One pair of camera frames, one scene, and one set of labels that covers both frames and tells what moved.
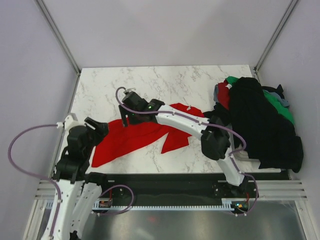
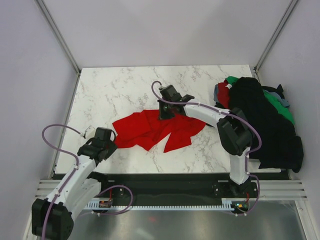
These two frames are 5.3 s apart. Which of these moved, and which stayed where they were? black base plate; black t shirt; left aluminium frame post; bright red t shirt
Moved: bright red t shirt
Stayed: left aluminium frame post; black t shirt; black base plate
